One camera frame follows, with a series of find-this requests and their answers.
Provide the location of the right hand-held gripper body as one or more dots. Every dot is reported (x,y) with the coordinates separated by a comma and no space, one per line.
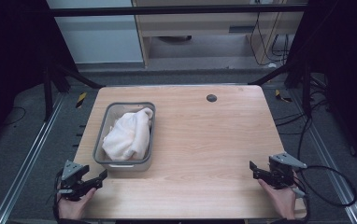
(282,170)

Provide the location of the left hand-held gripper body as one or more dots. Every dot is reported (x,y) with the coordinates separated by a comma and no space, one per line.
(70,174)

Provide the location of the person's right hand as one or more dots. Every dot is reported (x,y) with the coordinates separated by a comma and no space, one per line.
(280,200)

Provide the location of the person's left hand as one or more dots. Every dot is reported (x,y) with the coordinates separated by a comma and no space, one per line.
(74,206)

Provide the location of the grey-rimmed white plastic basket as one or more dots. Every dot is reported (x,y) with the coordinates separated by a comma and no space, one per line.
(105,157)

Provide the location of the white towel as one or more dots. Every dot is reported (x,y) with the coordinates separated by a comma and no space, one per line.
(129,137)

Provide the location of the yellow black striped tape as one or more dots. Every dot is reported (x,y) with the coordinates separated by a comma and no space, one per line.
(81,100)
(281,96)

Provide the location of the dark round table grommet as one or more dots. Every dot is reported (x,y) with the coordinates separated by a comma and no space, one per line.
(211,98)

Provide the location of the black metal stand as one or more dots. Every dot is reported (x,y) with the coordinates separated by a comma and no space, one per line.
(47,93)
(306,90)

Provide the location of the dark curtain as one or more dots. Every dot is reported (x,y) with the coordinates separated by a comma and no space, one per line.
(348,71)
(8,62)

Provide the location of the white cabinet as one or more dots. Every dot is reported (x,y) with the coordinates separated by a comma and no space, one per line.
(98,40)

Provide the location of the silver metal floor rail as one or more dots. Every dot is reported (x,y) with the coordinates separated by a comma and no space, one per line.
(329,161)
(27,161)

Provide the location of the black horizontal frame bar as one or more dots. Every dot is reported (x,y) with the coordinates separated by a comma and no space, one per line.
(167,11)

